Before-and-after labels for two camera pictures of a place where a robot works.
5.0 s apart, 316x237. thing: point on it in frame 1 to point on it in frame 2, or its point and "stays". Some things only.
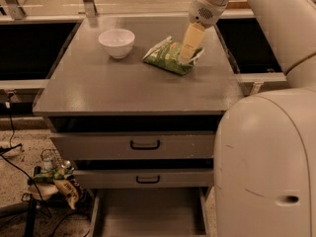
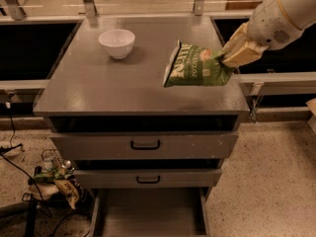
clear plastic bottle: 48,162 stays
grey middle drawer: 145,179 stays
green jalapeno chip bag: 167,55 to 197,66
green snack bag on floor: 51,175 stays
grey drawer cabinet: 125,124 stays
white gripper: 202,13 to 272,25
